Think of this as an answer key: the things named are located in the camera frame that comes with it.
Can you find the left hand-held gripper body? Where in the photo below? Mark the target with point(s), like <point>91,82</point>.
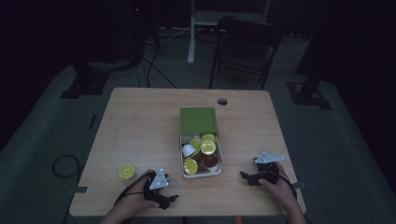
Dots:
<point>158,182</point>

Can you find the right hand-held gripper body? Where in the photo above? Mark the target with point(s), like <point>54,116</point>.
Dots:
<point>267,165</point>

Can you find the white drawer tray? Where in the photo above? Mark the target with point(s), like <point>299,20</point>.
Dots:
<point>218,170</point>

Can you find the yellow lid coffee capsule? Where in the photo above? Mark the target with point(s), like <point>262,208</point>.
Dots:
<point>126,172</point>

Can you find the person's right hand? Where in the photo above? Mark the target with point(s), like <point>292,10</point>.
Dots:
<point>278,189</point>

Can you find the person's left hand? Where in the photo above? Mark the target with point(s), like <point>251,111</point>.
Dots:
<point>137,199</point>

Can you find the grey tape piece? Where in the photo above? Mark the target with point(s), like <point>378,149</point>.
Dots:
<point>299,185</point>
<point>81,189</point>

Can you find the pile of coffee capsules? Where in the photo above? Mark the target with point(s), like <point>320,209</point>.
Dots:
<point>204,154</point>

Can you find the black stand with flat base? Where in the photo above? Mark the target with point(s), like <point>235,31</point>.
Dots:
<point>308,93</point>
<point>87,82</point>

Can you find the black folding chair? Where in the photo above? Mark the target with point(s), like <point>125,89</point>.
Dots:
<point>246,46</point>

